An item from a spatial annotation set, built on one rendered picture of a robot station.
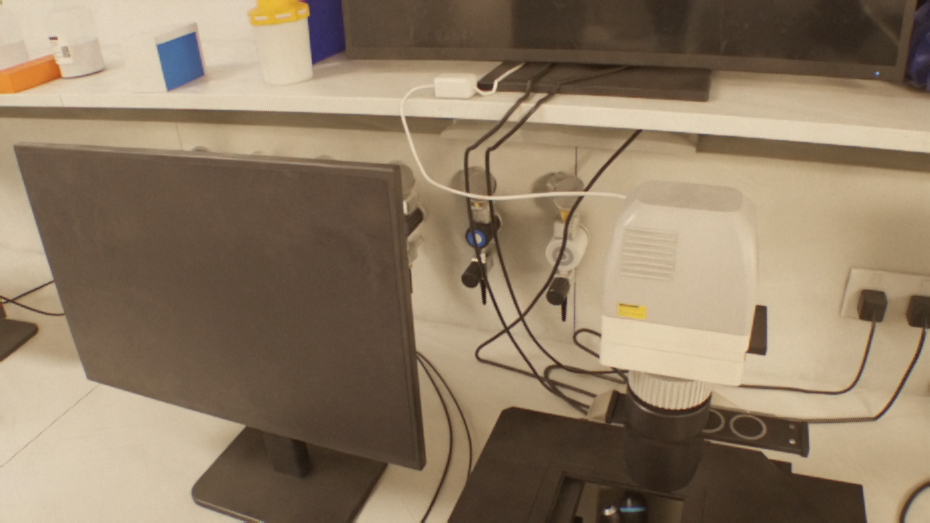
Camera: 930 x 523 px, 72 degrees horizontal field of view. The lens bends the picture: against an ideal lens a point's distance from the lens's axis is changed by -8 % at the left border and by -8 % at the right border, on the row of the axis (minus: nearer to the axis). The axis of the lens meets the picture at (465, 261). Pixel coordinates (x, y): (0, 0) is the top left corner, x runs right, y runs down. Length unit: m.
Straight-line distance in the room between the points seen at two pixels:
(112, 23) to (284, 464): 1.07
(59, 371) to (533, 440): 1.00
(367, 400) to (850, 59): 0.66
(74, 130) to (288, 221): 1.07
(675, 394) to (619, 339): 0.06
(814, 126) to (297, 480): 0.81
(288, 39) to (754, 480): 0.80
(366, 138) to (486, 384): 0.47
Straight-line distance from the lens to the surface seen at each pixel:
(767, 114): 0.80
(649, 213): 0.47
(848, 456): 1.13
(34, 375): 1.51
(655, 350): 0.51
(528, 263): 1.18
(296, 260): 0.71
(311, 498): 1.02
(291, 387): 0.81
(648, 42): 0.87
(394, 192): 0.62
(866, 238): 1.11
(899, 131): 0.80
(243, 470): 1.09
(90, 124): 1.65
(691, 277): 0.48
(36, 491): 1.23
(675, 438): 0.56
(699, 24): 0.87
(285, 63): 1.01
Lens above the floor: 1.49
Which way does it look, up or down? 29 degrees down
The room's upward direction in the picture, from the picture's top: 4 degrees counter-clockwise
